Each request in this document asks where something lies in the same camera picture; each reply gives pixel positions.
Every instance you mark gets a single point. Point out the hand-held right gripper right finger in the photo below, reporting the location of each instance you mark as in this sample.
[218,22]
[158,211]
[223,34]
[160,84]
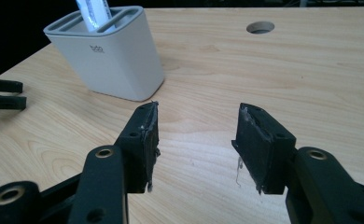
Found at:
[264,149]

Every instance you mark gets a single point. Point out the white toothbrush holder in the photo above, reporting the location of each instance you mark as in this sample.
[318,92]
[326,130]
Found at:
[114,62]

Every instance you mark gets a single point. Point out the white and blue toothpaste tube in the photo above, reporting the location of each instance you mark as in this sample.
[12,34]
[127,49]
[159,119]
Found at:
[93,14]

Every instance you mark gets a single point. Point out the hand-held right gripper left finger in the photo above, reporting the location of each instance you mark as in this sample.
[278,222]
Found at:
[139,149]

